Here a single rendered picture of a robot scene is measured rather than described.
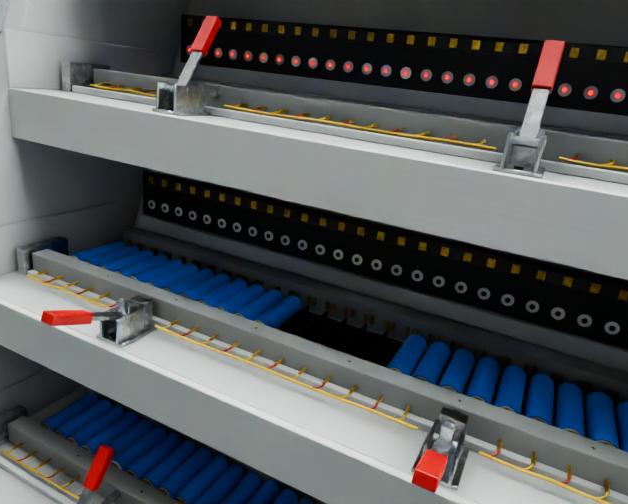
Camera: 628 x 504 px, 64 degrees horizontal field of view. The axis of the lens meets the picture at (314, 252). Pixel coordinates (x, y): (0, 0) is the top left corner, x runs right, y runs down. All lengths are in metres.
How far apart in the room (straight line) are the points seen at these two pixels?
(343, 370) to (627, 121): 0.31
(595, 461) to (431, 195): 0.19
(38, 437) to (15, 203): 0.24
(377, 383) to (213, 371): 0.12
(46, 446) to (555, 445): 0.46
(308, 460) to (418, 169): 0.20
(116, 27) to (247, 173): 0.31
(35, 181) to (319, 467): 0.40
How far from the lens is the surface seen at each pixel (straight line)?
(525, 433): 0.36
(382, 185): 0.33
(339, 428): 0.36
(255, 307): 0.46
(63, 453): 0.58
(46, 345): 0.49
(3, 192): 0.57
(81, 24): 0.61
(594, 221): 0.31
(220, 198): 0.56
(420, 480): 0.27
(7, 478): 0.61
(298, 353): 0.39
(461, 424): 0.35
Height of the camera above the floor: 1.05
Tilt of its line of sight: 2 degrees down
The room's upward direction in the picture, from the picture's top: 14 degrees clockwise
